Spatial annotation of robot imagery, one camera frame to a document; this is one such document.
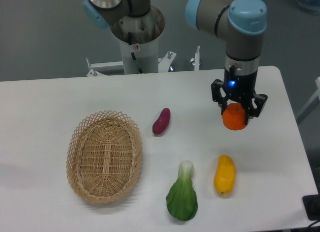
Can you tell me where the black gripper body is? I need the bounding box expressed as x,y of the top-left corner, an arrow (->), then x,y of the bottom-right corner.
223,68 -> 258,103

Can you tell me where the blue object top right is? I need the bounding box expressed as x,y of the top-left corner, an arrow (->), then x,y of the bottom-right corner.
296,0 -> 320,15

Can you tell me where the green bok choy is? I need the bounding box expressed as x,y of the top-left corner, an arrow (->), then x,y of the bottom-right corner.
165,161 -> 198,221

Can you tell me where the black cable on pedestal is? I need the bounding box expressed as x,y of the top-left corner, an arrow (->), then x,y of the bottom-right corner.
127,31 -> 144,74

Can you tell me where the orange fruit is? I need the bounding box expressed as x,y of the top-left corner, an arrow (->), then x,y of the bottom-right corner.
222,103 -> 247,131

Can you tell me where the black device at table edge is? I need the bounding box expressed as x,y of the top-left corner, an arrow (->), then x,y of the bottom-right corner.
302,195 -> 320,221

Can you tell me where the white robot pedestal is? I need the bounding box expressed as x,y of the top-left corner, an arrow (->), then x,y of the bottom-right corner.
119,40 -> 159,74

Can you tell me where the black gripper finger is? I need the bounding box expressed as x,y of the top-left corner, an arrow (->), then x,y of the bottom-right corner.
244,93 -> 268,125
211,79 -> 235,108

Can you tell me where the yellow mango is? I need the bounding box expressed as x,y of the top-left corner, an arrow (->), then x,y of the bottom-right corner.
213,155 -> 236,194

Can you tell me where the woven wicker basket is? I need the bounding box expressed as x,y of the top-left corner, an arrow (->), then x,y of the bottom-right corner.
66,110 -> 143,204

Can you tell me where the white metal mounting frame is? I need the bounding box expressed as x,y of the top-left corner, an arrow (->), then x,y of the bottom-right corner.
86,45 -> 202,77

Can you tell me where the white frame right edge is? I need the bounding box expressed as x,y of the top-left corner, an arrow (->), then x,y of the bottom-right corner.
295,77 -> 320,125

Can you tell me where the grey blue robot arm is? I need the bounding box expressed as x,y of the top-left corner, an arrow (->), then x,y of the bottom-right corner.
82,0 -> 268,124

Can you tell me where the purple sweet potato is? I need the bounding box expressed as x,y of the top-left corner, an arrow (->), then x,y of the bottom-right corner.
152,108 -> 171,135

